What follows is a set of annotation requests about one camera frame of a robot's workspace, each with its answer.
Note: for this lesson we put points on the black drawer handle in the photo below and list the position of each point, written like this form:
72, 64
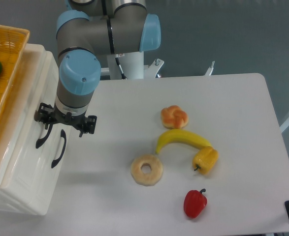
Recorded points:
40, 142
60, 149

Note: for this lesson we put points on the yellow woven basket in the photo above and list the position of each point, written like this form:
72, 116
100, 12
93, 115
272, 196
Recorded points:
12, 43

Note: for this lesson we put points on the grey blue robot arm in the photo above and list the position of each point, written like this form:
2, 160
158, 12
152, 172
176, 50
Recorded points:
122, 30

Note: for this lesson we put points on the white drawer cabinet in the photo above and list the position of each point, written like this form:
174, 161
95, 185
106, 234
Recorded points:
14, 115

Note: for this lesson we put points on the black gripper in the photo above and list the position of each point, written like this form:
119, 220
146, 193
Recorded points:
49, 116

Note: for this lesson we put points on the black bottom drawer handle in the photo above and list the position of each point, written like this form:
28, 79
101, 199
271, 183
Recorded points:
60, 149

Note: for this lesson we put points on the beige donut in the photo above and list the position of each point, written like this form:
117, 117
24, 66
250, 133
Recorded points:
146, 170

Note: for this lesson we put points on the yellow banana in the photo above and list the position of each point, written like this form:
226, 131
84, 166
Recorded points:
181, 136

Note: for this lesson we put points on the knotted bread roll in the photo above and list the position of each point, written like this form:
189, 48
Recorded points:
173, 117

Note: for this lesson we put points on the black top drawer handle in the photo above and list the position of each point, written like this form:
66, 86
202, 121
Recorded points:
40, 142

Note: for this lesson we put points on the yellow bell pepper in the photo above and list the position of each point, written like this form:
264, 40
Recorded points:
205, 160

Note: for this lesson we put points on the red bell pepper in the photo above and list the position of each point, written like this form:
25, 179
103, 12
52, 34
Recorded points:
194, 203

